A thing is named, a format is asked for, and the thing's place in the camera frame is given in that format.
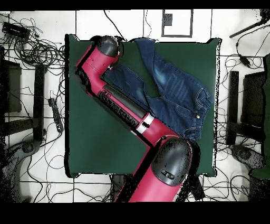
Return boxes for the blue denim jeans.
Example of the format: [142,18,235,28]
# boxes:
[103,38,213,141]

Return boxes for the dark flat panel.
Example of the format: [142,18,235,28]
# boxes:
[0,59,22,114]
[240,71,267,127]

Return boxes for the dark green table cloth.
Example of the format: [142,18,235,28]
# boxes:
[64,33,222,178]

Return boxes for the black power strip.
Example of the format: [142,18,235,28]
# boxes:
[47,97,64,133]
[188,174,206,201]

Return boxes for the black wheeled chair base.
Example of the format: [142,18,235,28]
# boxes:
[0,139,42,202]
[229,144,267,170]

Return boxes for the black power adapter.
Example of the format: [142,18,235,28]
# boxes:
[239,55,252,68]

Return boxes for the black tripod pole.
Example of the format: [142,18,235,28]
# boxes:
[229,9,270,39]

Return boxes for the black electronics box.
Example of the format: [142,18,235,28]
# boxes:
[1,21,31,40]

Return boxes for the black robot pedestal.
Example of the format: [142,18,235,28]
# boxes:
[111,174,133,202]

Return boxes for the black floor cable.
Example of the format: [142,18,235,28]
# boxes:
[103,10,128,41]

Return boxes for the black stand base frame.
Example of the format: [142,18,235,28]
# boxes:
[3,63,47,142]
[226,70,265,146]

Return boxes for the grey square floor frame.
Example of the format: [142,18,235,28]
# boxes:
[161,9,194,38]

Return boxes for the black cable tangle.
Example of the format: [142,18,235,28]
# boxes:
[0,16,66,70]

